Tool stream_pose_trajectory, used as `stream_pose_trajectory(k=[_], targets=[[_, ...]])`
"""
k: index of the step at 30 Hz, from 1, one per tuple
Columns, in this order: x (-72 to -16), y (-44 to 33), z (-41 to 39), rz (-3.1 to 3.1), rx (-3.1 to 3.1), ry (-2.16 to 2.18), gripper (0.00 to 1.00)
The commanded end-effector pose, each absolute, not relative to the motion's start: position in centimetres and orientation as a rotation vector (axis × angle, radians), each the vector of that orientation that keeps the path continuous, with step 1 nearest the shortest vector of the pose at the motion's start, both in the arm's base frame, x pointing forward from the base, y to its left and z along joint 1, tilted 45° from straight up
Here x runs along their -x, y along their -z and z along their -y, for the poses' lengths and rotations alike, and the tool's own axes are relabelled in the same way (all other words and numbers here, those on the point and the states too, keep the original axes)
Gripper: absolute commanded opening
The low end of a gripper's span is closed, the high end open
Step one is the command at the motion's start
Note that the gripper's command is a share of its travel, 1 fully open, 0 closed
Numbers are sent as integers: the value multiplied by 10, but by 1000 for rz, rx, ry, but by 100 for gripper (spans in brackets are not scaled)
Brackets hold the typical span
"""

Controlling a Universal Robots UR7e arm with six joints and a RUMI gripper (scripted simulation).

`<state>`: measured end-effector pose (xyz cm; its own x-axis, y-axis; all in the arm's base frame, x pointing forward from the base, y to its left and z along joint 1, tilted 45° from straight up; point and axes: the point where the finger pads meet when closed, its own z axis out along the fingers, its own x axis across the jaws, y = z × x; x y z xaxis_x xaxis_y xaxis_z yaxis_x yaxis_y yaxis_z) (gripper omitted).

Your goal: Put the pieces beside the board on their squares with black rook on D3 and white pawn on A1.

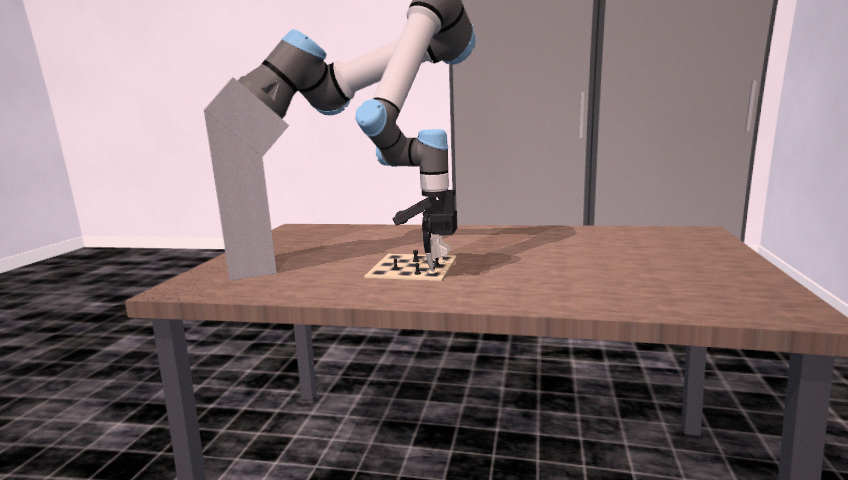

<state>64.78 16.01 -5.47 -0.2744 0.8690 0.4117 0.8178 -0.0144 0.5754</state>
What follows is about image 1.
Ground black and cream chessboard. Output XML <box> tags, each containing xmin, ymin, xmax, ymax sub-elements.
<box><xmin>365</xmin><ymin>254</ymin><xmax>457</xmax><ymax>281</ymax></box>

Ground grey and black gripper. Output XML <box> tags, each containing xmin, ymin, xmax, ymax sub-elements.
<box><xmin>421</xmin><ymin>189</ymin><xmax>457</xmax><ymax>271</ymax></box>

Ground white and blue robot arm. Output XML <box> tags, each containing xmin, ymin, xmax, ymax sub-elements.
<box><xmin>238</xmin><ymin>0</ymin><xmax>476</xmax><ymax>192</ymax></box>

